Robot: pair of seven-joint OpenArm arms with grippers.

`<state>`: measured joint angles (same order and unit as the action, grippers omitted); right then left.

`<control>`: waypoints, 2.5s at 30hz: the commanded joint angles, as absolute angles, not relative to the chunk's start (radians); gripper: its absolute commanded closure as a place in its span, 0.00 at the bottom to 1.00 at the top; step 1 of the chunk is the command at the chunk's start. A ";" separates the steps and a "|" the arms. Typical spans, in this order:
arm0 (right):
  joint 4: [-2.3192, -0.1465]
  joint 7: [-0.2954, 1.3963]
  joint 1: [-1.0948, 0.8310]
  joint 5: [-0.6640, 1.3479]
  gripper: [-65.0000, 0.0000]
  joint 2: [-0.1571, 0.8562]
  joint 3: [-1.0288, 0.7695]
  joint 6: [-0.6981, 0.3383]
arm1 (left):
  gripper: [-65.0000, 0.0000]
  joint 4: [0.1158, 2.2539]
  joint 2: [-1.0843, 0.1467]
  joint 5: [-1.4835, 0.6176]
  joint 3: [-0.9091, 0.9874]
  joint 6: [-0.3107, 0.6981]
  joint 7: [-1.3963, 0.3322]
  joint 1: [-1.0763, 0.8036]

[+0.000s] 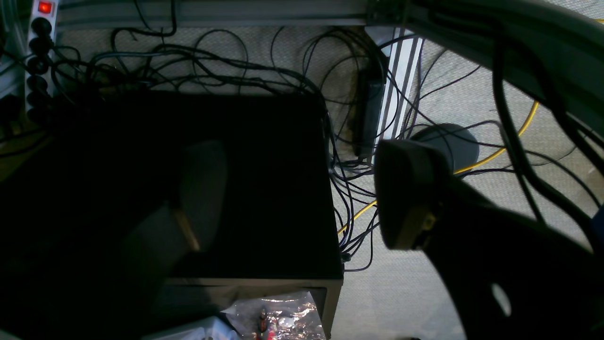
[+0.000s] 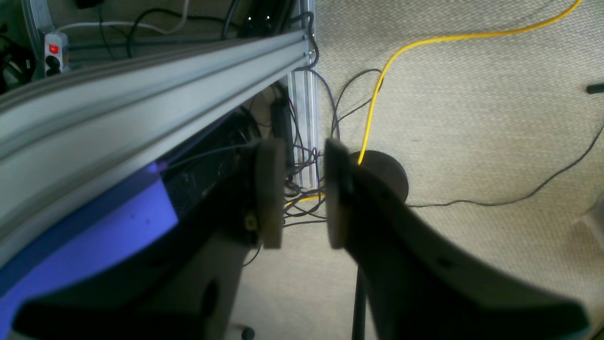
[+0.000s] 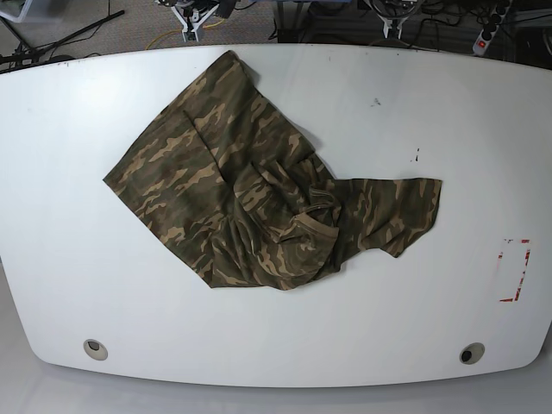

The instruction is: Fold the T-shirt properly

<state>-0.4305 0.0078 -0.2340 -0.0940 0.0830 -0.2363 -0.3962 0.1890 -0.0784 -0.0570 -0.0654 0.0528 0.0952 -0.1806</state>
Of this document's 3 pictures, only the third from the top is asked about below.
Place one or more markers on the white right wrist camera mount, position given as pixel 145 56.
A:
pixel 188 15

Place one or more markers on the red tape rectangle marking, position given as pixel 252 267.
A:
pixel 512 265

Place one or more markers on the white power strip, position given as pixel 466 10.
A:
pixel 491 26

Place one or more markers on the left table cable grommet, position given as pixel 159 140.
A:
pixel 96 350

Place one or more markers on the table cable grommet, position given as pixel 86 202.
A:
pixel 96 350
pixel 472 353

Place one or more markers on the camouflage T-shirt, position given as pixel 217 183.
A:
pixel 226 183

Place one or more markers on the right table cable grommet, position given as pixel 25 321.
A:
pixel 472 353

